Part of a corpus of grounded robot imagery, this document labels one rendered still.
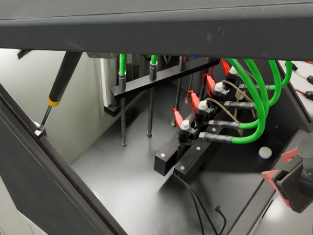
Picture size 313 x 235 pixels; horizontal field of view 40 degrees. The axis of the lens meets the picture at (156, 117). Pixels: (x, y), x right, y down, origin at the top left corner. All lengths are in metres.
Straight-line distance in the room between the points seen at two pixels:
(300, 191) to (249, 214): 0.45
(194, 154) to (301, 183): 0.52
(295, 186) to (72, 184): 0.40
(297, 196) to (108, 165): 0.73
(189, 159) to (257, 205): 0.21
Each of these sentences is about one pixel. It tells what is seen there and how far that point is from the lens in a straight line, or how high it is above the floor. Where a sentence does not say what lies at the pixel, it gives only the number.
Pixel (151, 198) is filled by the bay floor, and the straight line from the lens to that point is 1.25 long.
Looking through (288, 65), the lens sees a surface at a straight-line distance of 1.10.
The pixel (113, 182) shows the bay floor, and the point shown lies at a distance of 1.28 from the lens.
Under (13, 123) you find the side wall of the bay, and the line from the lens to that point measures 0.79.
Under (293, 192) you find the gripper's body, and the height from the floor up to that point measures 1.37.
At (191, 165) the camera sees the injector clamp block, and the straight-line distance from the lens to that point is 1.14.
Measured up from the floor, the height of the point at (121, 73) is 1.16.
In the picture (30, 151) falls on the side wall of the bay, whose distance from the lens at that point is 0.81.
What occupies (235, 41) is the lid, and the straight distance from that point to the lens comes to 0.28.
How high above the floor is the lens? 1.95
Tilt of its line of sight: 53 degrees down
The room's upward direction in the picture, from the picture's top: 5 degrees clockwise
